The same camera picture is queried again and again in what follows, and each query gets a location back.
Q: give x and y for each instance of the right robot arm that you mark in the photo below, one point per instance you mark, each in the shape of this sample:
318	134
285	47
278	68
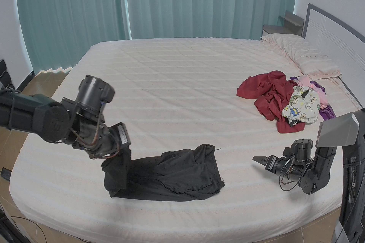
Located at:
350	150

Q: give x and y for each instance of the black garment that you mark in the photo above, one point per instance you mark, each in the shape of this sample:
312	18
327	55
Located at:
171	176

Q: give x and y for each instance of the bed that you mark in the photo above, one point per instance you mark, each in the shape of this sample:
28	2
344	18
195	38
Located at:
171	79

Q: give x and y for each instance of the dark red garment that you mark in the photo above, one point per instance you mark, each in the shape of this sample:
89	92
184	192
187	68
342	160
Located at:
265	91

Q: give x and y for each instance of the purple garment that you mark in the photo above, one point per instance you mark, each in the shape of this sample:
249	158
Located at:
328	112

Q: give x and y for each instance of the cream pillow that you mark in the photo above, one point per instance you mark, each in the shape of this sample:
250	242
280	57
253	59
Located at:
302	51

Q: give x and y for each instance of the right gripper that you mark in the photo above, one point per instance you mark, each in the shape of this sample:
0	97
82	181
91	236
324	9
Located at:
275	165

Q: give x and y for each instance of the pink garment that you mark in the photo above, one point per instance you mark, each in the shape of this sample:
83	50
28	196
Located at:
305	81

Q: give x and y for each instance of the white printed pyjama top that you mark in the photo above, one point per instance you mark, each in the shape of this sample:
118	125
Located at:
302	108

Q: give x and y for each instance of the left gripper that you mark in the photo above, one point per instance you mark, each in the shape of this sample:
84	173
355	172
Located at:
105	140

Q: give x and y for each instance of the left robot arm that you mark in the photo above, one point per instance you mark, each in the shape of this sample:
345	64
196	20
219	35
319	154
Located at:
34	113

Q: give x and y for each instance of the grey bedside table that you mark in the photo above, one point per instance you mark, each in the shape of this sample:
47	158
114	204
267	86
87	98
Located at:
275	29

